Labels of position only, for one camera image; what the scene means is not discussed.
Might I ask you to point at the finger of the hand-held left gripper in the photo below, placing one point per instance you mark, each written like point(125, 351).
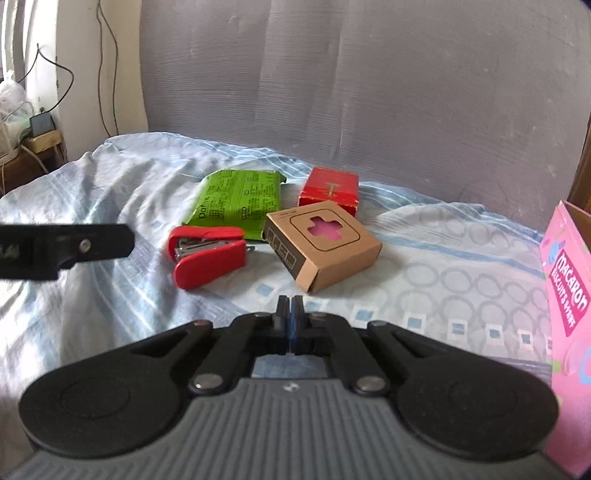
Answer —
point(69, 251)

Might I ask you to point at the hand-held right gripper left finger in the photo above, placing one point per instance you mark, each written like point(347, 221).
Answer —
point(282, 323)

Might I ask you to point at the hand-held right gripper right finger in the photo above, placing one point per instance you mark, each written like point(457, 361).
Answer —
point(299, 323)

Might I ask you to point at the green foil packet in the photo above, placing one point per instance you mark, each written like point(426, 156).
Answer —
point(235, 203)

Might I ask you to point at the red cardboard box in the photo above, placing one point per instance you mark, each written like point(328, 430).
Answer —
point(330, 189)

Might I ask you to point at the pink biscuit tin box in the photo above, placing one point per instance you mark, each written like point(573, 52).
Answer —
point(570, 323)

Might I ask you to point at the brown box with cross cutout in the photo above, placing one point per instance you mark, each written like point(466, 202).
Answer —
point(323, 249)

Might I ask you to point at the blue patterned bedsheet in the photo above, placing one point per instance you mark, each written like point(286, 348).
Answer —
point(115, 184)

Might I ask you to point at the red stapler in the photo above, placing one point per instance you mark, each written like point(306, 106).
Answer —
point(207, 263)

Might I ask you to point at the black power adapter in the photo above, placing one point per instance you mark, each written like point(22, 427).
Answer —
point(41, 123)

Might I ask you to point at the white plastic bag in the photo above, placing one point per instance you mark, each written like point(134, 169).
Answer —
point(11, 110)

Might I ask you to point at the grey upright mattress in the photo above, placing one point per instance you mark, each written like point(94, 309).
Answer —
point(369, 92)

